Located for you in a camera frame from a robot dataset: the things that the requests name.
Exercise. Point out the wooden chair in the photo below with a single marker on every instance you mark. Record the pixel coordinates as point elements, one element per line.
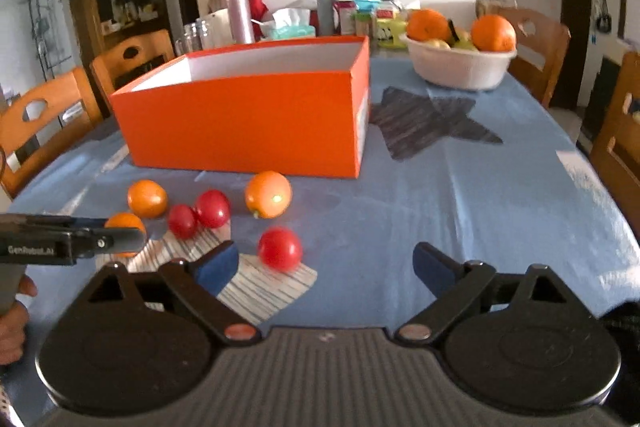
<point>617,147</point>
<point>45,127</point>
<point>150,44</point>
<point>540,57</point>

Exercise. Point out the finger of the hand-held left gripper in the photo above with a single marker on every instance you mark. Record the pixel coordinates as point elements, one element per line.
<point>87,222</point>
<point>115,241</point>

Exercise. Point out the white bowl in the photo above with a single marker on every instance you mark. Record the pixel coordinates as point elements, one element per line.
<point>457,69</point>

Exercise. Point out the white tote bag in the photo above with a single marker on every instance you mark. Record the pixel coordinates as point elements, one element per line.
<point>215,29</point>

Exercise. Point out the red and white jar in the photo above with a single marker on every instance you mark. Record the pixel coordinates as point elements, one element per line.
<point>345,17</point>

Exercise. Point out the tissue pack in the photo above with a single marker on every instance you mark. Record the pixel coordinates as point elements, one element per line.
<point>287,27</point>

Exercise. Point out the clear glass mug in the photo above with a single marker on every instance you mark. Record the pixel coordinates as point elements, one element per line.
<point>192,38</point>

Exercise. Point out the red tomato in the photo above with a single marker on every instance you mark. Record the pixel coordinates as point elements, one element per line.
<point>280,249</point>
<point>182,222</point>
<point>212,208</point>

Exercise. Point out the yellow-green fruit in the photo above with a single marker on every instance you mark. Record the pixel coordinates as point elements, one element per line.
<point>436,44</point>
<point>465,43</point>

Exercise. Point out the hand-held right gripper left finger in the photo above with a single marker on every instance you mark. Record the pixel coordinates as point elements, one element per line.
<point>220,264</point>

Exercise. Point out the green-lidded small jar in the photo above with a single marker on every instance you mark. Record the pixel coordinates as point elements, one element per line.
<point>365,26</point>

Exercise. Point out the small orange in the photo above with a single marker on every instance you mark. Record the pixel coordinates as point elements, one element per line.
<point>125,221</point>
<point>147,199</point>

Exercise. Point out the pink thermos bottle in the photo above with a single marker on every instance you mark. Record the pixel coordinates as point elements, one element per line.
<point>240,17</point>

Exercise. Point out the person's left hand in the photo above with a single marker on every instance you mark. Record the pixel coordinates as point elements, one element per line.
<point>12,337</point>

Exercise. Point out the orange cardboard box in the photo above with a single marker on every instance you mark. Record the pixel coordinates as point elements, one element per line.
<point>240,122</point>

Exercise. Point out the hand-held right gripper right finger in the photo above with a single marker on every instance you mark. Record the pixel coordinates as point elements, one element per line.
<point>432,269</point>

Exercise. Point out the large orange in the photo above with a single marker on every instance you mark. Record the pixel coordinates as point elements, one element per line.
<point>494,33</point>
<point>427,24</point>

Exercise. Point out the medium orange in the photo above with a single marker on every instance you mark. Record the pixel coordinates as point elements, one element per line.
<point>268,194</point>

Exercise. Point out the blue star-print tablecloth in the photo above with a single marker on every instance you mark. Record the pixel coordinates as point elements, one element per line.
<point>450,207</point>

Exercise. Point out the grey bottle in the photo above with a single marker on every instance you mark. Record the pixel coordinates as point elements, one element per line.
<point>325,12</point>

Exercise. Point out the yellow-green panda box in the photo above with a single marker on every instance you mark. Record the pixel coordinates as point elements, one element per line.
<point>390,34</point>

